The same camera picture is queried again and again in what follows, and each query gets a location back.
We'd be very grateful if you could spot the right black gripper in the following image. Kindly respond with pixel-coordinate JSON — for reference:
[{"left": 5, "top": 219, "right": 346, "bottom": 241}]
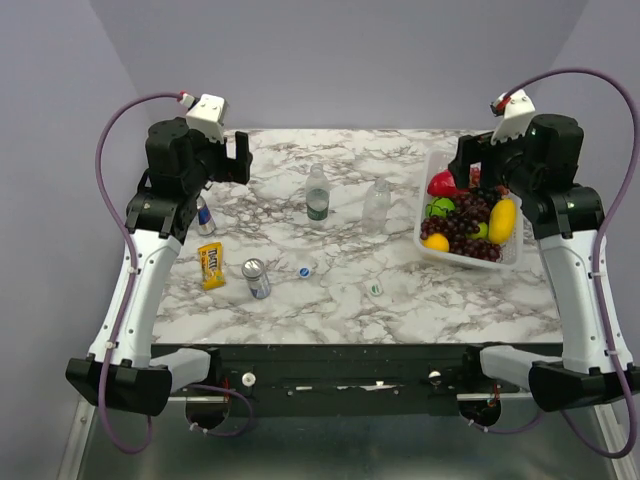
[{"left": 447, "top": 120, "right": 540, "bottom": 196}]

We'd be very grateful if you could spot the clear unlabeled plastic bottle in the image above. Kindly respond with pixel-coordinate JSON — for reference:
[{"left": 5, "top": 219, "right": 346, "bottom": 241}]
[{"left": 361, "top": 178, "right": 391, "bottom": 235}]

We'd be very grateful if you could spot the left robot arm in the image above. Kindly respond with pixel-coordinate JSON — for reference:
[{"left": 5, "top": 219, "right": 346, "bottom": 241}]
[{"left": 65, "top": 117, "right": 253, "bottom": 417}]

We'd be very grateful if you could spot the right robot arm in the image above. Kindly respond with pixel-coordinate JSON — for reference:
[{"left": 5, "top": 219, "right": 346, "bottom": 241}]
[{"left": 448, "top": 114, "right": 639, "bottom": 412}]

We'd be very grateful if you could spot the green label water bottle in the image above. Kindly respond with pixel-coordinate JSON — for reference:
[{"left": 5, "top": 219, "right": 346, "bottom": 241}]
[{"left": 305, "top": 163, "right": 330, "bottom": 226}]

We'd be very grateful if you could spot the dark purple grape bunch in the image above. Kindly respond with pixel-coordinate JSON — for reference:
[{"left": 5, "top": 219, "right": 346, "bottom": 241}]
[{"left": 420, "top": 187, "right": 503, "bottom": 262}]

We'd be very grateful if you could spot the red dragon fruit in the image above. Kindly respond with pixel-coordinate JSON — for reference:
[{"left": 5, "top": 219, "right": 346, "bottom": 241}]
[{"left": 426, "top": 170, "right": 468, "bottom": 198}]

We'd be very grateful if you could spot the white plastic fruit basket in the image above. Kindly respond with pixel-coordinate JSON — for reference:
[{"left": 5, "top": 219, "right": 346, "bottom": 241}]
[{"left": 413, "top": 148, "right": 524, "bottom": 271}]

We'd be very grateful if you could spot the upright red bull can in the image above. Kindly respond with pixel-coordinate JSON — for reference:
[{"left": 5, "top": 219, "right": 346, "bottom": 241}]
[{"left": 196, "top": 195, "right": 216, "bottom": 237}]

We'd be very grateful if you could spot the green striped ball fruit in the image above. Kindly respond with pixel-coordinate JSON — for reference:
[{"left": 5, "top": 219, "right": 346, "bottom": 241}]
[{"left": 425, "top": 197, "right": 456, "bottom": 218}]

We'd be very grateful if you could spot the yellow m&m's candy bag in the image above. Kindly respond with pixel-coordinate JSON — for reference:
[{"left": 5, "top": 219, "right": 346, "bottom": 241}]
[{"left": 198, "top": 242, "right": 226, "bottom": 291}]

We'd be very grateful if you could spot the orange fruit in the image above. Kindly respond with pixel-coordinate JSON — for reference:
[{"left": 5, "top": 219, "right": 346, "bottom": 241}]
[{"left": 421, "top": 233, "right": 450, "bottom": 252}]

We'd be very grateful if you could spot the tilted silver drink can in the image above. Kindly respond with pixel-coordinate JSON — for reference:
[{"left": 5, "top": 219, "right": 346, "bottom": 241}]
[{"left": 241, "top": 258, "right": 271, "bottom": 300}]

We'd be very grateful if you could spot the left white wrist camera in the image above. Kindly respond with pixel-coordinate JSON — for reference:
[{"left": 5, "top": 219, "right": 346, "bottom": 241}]
[{"left": 186, "top": 94, "right": 228, "bottom": 143}]

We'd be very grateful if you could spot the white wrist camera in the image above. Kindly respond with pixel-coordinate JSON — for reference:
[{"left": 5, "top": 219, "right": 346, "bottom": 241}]
[
  {"left": 490, "top": 89, "right": 536, "bottom": 145},
  {"left": 186, "top": 94, "right": 228, "bottom": 143}
]

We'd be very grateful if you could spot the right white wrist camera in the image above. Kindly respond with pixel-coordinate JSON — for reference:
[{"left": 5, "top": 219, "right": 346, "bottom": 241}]
[{"left": 490, "top": 89, "right": 536, "bottom": 145}]

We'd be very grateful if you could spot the black mounting base rail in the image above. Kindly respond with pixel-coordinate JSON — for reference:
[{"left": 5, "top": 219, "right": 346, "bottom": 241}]
[{"left": 178, "top": 344, "right": 500, "bottom": 419}]

